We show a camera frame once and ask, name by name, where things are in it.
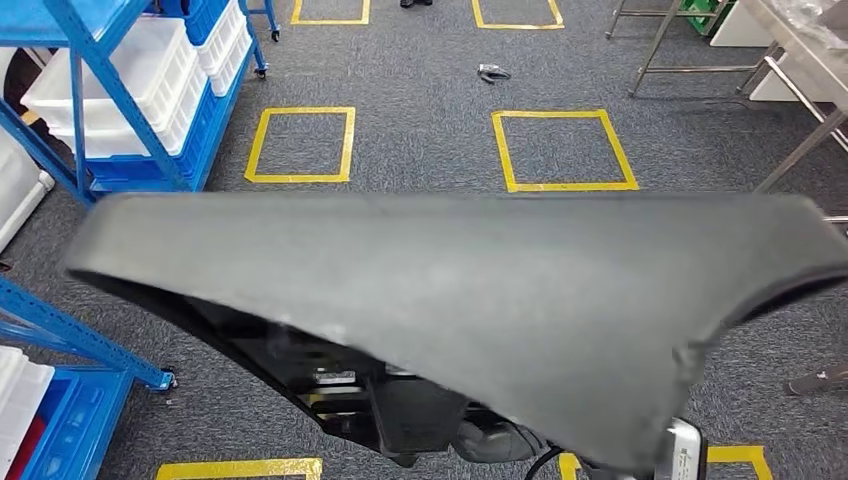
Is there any small grey floor object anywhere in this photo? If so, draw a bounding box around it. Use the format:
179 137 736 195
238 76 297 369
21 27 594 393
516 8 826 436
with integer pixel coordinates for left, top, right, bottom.
476 62 513 85

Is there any black plastic plate bracket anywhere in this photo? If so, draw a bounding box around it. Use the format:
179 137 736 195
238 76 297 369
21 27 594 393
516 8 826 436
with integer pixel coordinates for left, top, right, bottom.
62 192 848 475

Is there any large white plastic crate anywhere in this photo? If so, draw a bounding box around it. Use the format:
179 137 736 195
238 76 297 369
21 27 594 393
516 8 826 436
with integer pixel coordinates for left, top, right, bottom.
47 59 208 158
19 16 193 134

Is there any blue wheeled shelf rack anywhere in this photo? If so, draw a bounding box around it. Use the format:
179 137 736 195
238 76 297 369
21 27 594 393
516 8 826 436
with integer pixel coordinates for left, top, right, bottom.
0 0 283 208

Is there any crumpled clear plastic sheet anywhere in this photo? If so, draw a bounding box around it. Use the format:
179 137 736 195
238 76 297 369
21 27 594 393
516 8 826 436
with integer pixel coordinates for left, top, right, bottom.
778 0 848 33

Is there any blue metal shelf rack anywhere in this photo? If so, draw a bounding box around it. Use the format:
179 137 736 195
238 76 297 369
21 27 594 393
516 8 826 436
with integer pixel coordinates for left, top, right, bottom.
0 274 179 480

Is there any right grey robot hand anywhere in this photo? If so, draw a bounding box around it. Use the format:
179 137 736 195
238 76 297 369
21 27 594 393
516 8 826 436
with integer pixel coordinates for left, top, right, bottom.
453 418 548 465

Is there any red plastic part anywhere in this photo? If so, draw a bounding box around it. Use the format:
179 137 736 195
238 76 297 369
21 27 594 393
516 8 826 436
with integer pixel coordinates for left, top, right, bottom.
3 415 48 480

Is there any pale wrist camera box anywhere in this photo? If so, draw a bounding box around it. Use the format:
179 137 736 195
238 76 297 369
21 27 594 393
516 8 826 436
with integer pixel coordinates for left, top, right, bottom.
652 417 709 480

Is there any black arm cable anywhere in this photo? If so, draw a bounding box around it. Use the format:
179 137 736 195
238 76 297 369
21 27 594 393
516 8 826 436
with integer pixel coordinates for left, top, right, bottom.
523 445 564 480

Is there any white cabinet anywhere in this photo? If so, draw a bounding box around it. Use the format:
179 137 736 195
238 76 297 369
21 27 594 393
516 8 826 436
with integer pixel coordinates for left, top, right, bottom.
708 0 829 104

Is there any white car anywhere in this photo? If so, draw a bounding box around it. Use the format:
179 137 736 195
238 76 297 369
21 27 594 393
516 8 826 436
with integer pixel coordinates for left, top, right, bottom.
0 46 56 254

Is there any green plastic crate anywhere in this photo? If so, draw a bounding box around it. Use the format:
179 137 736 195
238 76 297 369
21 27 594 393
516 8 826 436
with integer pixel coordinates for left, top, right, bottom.
685 0 737 34

